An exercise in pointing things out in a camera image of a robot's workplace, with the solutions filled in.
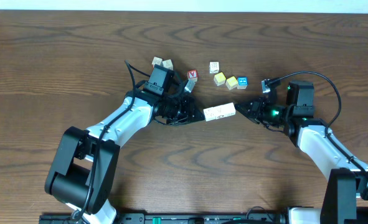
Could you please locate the white block red number three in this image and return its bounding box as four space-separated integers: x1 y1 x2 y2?
151 57 163 66

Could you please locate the yellow block right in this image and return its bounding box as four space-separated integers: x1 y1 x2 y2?
225 76 238 90

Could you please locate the white block violin picture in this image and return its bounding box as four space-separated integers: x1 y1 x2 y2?
214 105 226 119

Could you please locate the red letter V block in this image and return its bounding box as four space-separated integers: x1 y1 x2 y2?
187 70 198 82

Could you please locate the yellow block left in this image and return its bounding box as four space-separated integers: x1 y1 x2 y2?
214 72 226 86

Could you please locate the white block table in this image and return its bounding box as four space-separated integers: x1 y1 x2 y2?
203 107 216 121

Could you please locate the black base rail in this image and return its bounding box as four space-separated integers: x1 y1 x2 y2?
39 212 289 224

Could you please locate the white block letter B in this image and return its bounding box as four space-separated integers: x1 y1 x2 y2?
209 62 220 74

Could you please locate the blue block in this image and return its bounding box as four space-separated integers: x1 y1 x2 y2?
237 77 248 90

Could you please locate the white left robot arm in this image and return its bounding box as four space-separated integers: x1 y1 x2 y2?
39 89 205 223

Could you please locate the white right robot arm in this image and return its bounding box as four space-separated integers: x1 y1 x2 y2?
235 97 368 223

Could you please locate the yellow block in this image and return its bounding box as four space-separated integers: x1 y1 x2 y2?
214 72 226 86
225 76 238 90

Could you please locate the white block beside red three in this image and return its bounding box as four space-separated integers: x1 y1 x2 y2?
162 59 174 70

